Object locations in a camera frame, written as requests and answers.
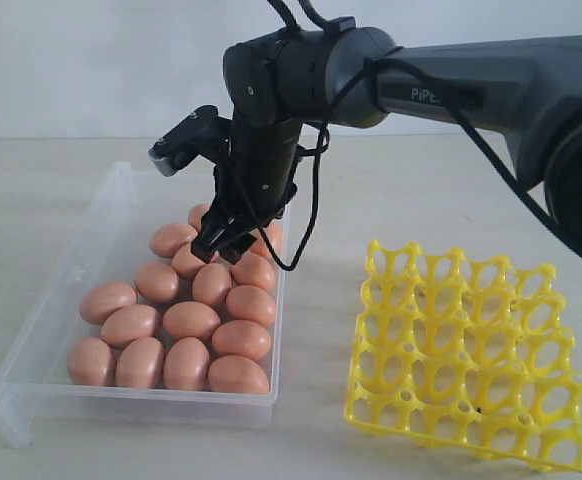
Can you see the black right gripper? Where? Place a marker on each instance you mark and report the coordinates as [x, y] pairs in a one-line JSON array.
[[252, 187]]

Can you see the brown egg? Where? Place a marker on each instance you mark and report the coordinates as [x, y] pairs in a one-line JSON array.
[[140, 364], [157, 282], [169, 238], [274, 232], [254, 270], [185, 263], [211, 285], [248, 302], [186, 365], [196, 214], [91, 362], [242, 337], [129, 324], [105, 299], [191, 319], [237, 374]]

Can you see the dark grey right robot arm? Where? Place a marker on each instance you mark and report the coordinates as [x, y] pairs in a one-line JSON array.
[[519, 101]]

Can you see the yellow plastic egg tray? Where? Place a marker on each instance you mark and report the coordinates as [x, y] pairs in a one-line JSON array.
[[472, 354]]

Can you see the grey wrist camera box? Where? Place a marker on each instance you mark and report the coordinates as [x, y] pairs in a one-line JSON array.
[[177, 148]]

